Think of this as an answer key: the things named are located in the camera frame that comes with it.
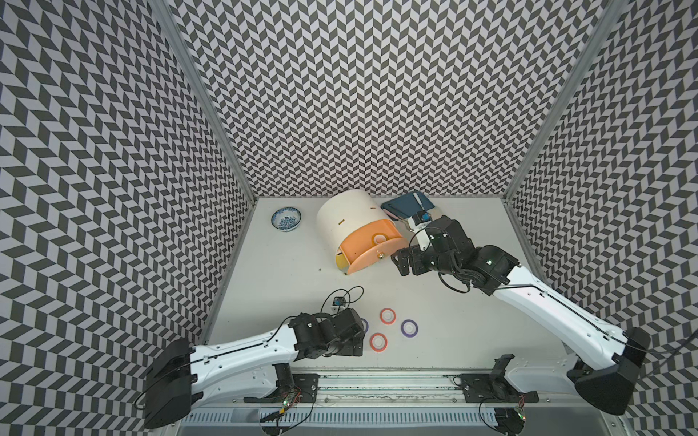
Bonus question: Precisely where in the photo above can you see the yellow tape roll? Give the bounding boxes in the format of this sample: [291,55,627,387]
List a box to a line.
[373,234,388,245]

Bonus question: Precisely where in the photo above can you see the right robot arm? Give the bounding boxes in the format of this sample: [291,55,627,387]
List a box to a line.
[391,215,651,416]

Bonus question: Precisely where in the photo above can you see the yellow drawer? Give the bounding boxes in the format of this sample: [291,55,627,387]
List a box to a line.
[336,253,350,272]

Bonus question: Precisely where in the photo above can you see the orange top drawer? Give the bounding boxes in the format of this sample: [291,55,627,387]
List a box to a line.
[336,219,408,275]

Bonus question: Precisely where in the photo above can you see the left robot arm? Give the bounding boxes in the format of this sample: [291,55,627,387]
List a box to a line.
[135,309,365,430]

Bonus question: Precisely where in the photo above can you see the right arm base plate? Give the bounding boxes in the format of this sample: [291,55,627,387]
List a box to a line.
[454,372,540,405]

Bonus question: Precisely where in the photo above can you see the upper red tape roll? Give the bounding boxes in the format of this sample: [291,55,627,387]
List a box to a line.
[379,308,396,325]

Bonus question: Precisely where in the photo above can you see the lower red tape roll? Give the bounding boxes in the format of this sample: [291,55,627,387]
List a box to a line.
[370,332,388,352]

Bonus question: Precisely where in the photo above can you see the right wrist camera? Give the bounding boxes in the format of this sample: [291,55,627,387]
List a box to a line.
[406,210,433,234]

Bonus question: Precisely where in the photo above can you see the red tape roll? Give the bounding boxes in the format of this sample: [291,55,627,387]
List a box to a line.
[370,332,388,352]
[379,308,396,325]

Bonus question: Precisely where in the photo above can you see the white handled utensil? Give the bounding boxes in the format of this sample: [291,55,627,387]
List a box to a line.
[413,192,426,211]

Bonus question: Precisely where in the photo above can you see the white drawer cabinet shell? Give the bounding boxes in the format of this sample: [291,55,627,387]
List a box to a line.
[316,190,392,259]

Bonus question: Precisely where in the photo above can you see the blue white patterned bowl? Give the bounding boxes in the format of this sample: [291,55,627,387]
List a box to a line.
[271,206,303,232]

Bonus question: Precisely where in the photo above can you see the teal tray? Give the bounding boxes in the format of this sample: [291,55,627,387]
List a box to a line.
[381,191,434,221]

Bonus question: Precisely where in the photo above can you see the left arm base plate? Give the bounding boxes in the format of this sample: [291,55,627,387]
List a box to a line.
[243,374,320,404]

